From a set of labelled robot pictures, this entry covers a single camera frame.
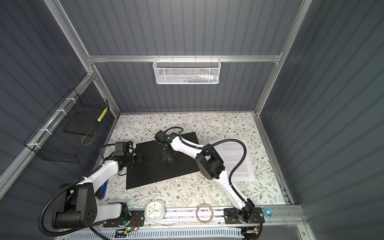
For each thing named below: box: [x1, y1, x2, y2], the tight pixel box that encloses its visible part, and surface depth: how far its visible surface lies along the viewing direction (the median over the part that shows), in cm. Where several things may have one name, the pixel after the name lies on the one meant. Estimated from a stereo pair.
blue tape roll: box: [265, 208, 273, 217], surface depth 77 cm
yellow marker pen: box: [97, 107, 108, 122], surface depth 82 cm
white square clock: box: [144, 199, 166, 222], surface depth 75 cm
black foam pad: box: [63, 111, 100, 137], surface depth 78 cm
